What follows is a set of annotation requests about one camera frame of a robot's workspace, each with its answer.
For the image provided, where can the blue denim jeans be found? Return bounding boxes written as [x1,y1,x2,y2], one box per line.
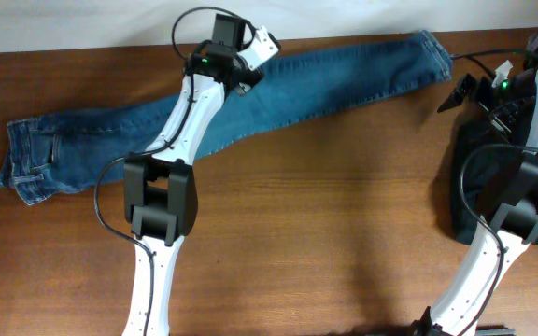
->
[0,31,453,205]

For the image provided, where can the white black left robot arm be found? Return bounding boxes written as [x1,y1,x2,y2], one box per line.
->
[123,9,281,335]

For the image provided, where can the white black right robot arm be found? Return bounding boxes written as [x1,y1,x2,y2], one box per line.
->
[408,33,538,335]

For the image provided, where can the black cloth garment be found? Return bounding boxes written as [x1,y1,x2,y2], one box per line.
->
[450,118,517,245]

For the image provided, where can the grey metal bracket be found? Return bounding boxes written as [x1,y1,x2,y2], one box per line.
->
[474,328,517,336]

